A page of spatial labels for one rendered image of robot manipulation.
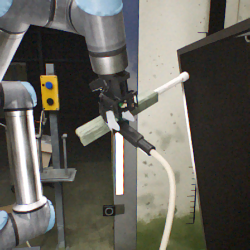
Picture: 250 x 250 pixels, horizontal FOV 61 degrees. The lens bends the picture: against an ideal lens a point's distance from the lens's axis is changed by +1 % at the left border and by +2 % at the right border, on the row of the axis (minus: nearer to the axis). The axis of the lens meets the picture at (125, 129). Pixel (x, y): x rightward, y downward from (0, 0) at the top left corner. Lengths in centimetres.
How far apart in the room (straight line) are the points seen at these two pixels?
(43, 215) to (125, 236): 95
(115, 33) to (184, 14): 124
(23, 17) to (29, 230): 89
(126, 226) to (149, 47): 139
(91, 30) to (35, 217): 88
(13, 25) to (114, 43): 22
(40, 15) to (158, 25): 117
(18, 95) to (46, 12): 55
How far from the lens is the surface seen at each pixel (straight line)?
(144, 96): 72
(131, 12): 160
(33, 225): 114
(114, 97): 54
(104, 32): 47
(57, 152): 183
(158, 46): 159
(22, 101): 102
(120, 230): 190
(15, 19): 54
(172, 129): 163
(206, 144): 117
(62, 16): 55
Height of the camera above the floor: 146
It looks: 11 degrees down
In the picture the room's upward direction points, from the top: straight up
